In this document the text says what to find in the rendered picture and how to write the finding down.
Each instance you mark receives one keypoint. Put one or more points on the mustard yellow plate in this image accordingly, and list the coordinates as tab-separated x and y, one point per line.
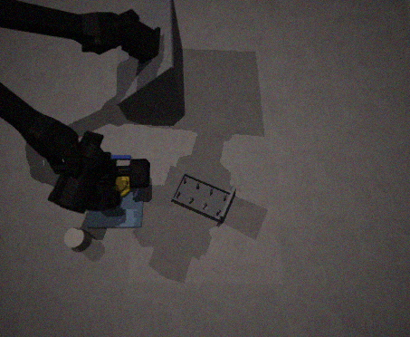
122	185

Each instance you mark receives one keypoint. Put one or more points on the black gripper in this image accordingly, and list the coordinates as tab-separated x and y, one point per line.
138	172

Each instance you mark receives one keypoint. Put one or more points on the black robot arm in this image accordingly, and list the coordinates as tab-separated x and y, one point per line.
97	33

